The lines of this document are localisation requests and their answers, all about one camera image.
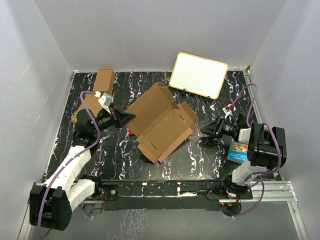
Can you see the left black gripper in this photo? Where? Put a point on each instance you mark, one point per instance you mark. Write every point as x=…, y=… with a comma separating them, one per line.
x=122, y=118

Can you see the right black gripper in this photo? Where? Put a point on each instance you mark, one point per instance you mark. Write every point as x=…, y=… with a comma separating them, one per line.
x=210, y=129

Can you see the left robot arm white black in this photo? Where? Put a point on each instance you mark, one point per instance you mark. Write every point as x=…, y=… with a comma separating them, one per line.
x=52, y=203

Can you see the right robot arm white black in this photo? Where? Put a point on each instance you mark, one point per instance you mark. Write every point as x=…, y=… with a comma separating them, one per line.
x=266, y=149

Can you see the folded cardboard box upright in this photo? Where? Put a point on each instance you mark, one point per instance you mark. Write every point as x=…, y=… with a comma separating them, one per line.
x=104, y=81

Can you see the red rectangular block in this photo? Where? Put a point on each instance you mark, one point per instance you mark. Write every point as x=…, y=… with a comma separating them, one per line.
x=130, y=132

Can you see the blue treehouse book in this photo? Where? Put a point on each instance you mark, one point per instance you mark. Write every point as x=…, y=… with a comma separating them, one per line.
x=237, y=152

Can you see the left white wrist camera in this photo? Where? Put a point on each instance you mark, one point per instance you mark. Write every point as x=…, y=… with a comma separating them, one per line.
x=105, y=100

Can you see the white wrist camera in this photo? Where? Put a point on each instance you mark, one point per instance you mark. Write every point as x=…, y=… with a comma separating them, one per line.
x=105, y=100
x=228, y=114

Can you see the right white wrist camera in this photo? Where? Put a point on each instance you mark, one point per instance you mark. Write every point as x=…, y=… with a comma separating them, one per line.
x=228, y=114

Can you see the small whiteboard with wooden frame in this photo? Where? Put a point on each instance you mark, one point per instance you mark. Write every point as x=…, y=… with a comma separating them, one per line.
x=198, y=75

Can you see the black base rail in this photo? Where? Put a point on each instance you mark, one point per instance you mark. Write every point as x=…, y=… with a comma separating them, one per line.
x=210, y=195

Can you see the aluminium frame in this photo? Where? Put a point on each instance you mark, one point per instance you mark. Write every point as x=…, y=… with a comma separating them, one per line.
x=275, y=191

